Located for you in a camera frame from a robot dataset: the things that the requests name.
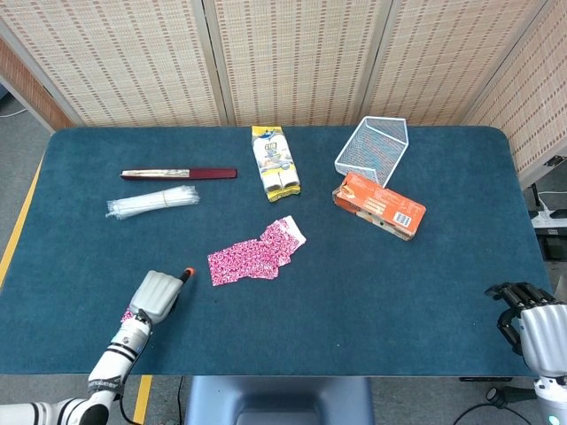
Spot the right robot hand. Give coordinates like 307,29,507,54
484,282,567,378

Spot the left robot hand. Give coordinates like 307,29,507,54
127,266,197,326

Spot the pink patterned cloth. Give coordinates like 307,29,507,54
207,240,281,288

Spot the black caster wheel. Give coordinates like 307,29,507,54
485,386,510,409

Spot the clear plastic straw bundle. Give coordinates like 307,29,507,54
105,185,201,220

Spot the white power strip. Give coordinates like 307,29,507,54
530,206,567,229

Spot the yellow plastic bag pack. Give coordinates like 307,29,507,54
251,125,303,205

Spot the orange cardboard box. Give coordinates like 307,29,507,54
331,171,428,242

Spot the woven bamboo screen panel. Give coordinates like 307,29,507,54
0,37,74,133
202,0,393,128
0,0,229,129
460,0,567,187
361,0,535,128

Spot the black floor cable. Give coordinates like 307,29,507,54
451,403,538,425

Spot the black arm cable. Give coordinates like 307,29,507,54
115,374,136,424

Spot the white wire mesh basket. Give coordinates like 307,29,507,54
334,115,409,189

